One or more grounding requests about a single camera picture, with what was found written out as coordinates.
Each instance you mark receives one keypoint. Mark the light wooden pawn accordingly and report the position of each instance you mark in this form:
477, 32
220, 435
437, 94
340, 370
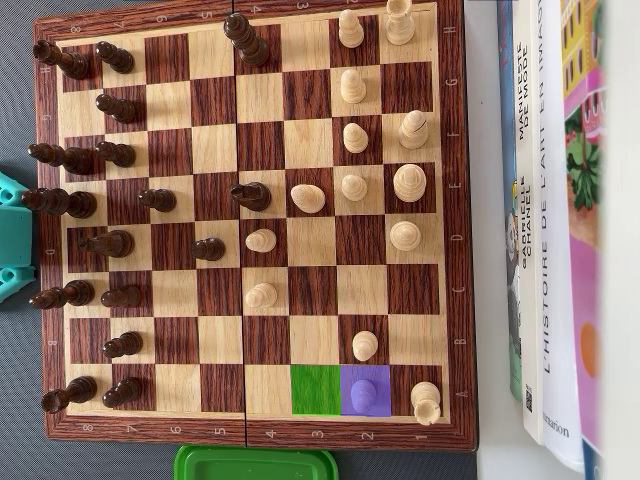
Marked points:
365, 345
260, 240
351, 31
353, 87
362, 395
354, 188
355, 139
261, 295

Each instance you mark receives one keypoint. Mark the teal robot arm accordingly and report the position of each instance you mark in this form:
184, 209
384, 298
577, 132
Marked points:
15, 235

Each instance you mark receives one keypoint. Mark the dark wooden knight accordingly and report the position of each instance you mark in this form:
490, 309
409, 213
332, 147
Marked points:
254, 195
112, 243

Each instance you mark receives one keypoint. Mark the light wooden king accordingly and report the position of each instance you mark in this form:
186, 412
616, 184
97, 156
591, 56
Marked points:
409, 183

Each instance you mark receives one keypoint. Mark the dark wooden pawn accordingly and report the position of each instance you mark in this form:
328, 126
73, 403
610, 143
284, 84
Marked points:
124, 391
160, 199
117, 58
119, 108
119, 153
124, 297
125, 344
211, 249

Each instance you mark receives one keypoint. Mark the wooden folding chessboard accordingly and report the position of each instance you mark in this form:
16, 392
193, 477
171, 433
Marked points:
215, 150

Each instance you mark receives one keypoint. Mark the light wooden rook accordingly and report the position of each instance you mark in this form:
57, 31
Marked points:
425, 400
400, 25

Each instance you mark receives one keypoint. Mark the blue spine book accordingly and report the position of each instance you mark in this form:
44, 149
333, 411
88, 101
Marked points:
507, 150

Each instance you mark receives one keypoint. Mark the dark wooden queen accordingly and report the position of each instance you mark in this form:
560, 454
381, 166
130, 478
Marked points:
247, 41

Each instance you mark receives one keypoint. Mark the white Gabrielle Chanel book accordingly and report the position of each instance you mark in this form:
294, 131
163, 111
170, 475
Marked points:
531, 300

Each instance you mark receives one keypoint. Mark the white art history book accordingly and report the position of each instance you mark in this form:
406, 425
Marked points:
555, 250

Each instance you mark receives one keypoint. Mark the green plastic lid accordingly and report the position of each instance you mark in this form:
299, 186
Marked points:
250, 465

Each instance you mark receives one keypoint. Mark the dark wooden bishop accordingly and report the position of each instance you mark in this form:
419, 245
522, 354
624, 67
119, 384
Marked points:
70, 159
70, 294

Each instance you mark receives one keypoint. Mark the dark wooden king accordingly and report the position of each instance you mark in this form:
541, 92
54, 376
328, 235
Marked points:
65, 202

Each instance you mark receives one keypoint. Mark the pink colourful book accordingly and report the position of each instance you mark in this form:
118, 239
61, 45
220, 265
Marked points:
582, 280

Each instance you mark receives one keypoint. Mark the dark wooden rook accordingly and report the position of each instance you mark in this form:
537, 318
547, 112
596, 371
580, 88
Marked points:
70, 61
72, 393

